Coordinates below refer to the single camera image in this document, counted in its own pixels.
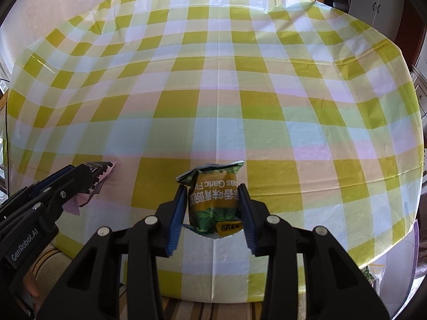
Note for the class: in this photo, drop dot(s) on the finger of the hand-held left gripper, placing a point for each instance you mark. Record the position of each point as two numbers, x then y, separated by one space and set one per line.
76 180
50 176

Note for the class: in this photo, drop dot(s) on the green pea snack packet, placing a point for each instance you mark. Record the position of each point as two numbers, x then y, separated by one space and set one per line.
368 273
213 203

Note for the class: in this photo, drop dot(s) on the white cabinet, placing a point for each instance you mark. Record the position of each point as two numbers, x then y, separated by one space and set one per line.
377 0

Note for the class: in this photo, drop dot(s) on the pink snack packet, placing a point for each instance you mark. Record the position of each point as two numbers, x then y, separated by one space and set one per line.
80 205

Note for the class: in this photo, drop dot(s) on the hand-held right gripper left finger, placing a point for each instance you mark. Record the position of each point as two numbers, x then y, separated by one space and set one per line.
178 220

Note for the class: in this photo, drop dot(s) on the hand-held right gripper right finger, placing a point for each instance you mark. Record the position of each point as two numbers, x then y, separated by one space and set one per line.
247 220

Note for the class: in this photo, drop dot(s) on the green checkered tablecloth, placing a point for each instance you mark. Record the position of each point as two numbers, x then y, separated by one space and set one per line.
216 90

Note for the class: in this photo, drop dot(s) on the person's left hand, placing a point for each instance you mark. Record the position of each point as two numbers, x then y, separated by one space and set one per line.
31 285

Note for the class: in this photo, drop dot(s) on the white dressing table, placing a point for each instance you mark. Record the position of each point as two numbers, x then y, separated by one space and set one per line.
421 86

